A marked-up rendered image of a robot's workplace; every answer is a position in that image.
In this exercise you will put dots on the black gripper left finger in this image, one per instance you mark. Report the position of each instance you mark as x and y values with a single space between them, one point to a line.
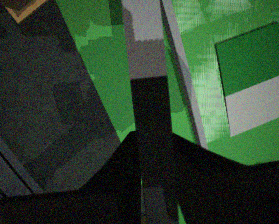
111 196

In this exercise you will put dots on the green flat mat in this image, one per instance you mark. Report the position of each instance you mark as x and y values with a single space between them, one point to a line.
97 29

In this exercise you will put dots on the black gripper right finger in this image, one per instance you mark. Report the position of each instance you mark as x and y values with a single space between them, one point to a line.
212 189

